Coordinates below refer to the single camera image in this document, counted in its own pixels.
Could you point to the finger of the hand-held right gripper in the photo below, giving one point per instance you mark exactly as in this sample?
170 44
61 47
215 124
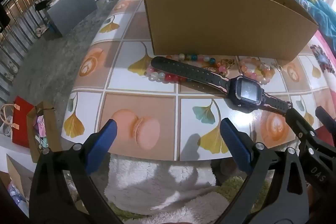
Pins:
298 121
326 121

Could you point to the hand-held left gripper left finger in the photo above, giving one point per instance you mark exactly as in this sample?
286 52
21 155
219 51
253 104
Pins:
105 140

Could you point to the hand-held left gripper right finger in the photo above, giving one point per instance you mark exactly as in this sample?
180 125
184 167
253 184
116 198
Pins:
236 145

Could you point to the black smart watch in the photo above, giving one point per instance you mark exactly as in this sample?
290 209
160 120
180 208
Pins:
244 91

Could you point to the silver fan charm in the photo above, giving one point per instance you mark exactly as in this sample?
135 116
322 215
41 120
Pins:
265 66

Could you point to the brown cardboard box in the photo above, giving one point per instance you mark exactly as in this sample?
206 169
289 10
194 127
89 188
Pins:
210 16

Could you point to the brown paper bag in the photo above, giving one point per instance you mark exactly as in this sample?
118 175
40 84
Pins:
50 121

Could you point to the white fluffy blanket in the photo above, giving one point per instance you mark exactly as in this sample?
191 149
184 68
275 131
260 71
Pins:
157 182

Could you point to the pink floral blanket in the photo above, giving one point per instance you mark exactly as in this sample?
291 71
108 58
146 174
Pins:
325 43

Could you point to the red gift bag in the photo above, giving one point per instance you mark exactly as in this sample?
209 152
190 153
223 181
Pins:
22 121

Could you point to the brown cardboard piece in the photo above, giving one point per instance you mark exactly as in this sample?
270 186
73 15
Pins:
18 171

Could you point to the teal blanket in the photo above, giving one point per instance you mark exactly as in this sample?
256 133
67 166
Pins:
320 14

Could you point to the grey board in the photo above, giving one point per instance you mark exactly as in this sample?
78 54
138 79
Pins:
71 8

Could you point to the metal railing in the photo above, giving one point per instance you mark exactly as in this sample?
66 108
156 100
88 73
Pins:
23 16

